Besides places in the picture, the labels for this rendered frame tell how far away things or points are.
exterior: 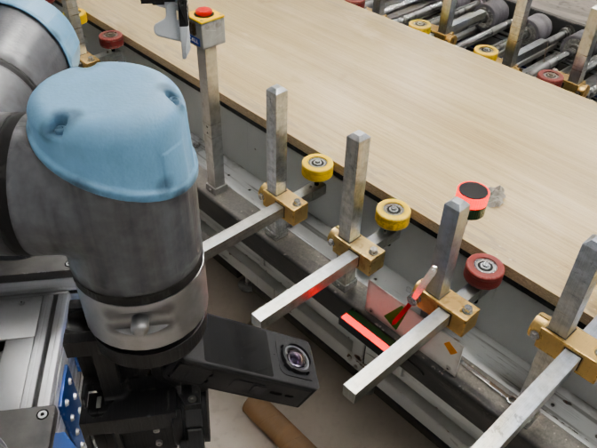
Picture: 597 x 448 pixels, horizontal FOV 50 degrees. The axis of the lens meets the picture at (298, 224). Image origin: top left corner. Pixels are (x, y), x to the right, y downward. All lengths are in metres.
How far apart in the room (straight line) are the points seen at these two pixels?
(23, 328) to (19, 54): 0.84
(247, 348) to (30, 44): 0.24
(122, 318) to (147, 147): 0.11
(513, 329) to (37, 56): 1.32
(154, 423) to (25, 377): 0.72
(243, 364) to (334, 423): 1.73
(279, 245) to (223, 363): 1.25
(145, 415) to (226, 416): 1.74
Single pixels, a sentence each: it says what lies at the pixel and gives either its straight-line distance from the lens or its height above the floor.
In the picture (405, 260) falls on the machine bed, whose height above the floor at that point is 0.68.
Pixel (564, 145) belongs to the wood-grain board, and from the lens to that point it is 1.85.
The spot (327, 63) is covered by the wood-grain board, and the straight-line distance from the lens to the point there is 2.10.
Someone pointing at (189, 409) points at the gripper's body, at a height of 1.45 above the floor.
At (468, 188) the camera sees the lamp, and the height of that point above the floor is 1.11.
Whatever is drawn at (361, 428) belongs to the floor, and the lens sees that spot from 2.16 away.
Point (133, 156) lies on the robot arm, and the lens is 0.30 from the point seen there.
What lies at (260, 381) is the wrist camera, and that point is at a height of 1.46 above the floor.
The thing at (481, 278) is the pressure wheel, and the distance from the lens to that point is 1.35.
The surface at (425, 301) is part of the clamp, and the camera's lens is 1.36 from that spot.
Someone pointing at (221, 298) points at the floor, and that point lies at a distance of 2.50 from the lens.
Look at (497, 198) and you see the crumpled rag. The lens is 1.55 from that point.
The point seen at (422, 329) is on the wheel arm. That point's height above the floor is 0.86.
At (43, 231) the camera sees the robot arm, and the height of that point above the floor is 1.61.
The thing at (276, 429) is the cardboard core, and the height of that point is 0.08.
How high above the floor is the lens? 1.82
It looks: 40 degrees down
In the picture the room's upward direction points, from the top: 2 degrees clockwise
